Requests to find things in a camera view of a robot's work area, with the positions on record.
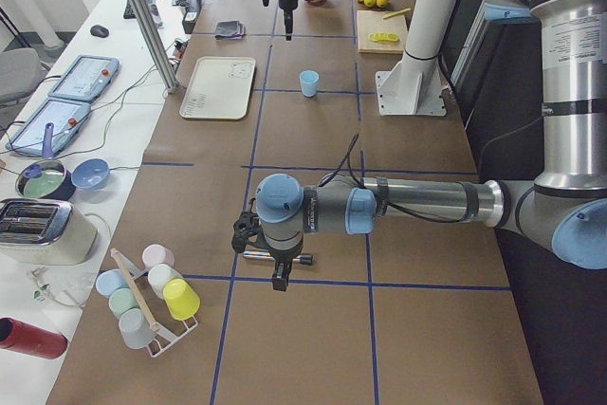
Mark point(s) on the white post base plate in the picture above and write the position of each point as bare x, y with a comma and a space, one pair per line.
412, 88

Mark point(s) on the grey office chair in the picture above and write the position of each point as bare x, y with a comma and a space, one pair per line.
21, 72

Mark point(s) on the lemon slices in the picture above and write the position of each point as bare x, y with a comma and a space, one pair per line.
384, 37

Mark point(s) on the wooden rack rod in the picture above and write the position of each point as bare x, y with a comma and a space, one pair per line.
130, 281

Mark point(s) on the blue cup on rack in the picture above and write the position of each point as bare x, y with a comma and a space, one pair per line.
109, 282

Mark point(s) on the pink cup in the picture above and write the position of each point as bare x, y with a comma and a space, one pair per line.
156, 254

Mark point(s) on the red bottle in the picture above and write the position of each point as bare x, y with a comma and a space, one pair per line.
28, 339

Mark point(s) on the blue teach pendant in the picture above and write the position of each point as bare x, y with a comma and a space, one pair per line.
68, 118
86, 78

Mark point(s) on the white wire cup rack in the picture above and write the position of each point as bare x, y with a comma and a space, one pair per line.
166, 338

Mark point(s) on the black computer mouse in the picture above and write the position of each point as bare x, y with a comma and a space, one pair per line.
99, 31

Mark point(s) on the steel muddler black tip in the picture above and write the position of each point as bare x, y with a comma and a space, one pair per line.
258, 255

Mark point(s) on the upper blue teach pendant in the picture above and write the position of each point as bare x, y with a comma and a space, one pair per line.
86, 78

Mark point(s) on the aluminium frame post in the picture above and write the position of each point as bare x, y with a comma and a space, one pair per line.
155, 47

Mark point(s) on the purple handled saucepan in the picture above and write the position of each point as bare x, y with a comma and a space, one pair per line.
46, 178

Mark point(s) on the lower blue teach pendant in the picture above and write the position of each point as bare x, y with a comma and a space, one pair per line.
68, 118

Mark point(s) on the yellow cup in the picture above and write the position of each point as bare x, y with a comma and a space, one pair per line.
181, 300

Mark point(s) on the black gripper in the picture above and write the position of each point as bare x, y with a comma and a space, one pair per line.
287, 3
282, 258

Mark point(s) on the white cup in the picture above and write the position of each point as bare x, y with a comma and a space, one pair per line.
160, 275

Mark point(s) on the cream toaster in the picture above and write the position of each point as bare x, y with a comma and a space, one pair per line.
45, 232

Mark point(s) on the cream bear tray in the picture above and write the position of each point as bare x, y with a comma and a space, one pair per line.
218, 89

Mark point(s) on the light blue cup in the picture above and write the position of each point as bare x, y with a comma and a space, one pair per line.
309, 82

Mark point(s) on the grey folded cloth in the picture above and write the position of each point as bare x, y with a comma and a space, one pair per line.
229, 30

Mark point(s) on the blue bowl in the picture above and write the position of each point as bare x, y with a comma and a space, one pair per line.
91, 174

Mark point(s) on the wooden cutting board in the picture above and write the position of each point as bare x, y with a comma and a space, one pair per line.
369, 22

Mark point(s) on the grey cup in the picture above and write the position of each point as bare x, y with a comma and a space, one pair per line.
135, 330

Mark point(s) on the green cup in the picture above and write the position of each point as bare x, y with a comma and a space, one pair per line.
121, 301

